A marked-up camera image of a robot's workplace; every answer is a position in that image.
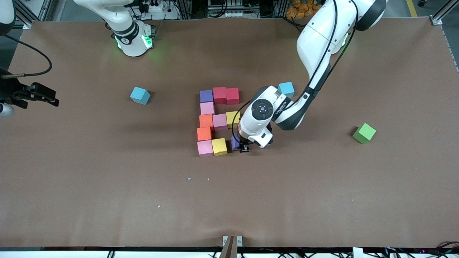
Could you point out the green foam cube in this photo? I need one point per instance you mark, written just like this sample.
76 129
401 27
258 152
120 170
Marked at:
364 133

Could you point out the white power strip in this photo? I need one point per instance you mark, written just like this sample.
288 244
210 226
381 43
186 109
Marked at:
157 8

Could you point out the white tag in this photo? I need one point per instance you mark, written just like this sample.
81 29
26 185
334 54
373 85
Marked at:
358 253

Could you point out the red foam cube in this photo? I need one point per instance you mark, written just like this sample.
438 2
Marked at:
232 96
219 95

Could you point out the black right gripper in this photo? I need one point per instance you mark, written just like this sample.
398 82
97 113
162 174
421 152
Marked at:
10 89

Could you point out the orange foam cube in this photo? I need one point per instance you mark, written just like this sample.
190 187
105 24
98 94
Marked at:
204 133
206 121

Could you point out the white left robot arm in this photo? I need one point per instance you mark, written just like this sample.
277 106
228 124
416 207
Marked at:
319 46

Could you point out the pink foam cube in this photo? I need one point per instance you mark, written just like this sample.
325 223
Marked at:
207 108
219 122
205 148

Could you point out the metal table clamp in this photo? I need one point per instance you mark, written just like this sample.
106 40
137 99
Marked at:
229 249

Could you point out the light blue foam cube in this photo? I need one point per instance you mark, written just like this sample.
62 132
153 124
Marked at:
287 89
140 95

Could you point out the white electronics box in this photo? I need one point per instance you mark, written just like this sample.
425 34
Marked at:
229 14

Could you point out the purple foam cube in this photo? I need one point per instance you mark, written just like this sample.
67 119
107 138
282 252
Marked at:
234 143
206 96

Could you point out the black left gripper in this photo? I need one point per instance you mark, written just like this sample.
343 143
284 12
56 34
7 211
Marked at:
241 143

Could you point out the brown table cover sheet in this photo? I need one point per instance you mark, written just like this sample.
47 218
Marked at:
229 215

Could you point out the yellow foam cube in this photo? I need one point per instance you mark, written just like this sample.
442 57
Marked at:
219 147
231 119

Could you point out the aluminium frame strut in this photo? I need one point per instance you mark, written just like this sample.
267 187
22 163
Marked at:
30 23
435 19

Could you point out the bag of orange fruits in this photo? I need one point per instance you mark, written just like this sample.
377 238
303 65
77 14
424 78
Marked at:
301 9

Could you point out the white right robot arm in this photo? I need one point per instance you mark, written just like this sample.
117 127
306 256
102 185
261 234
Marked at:
129 32

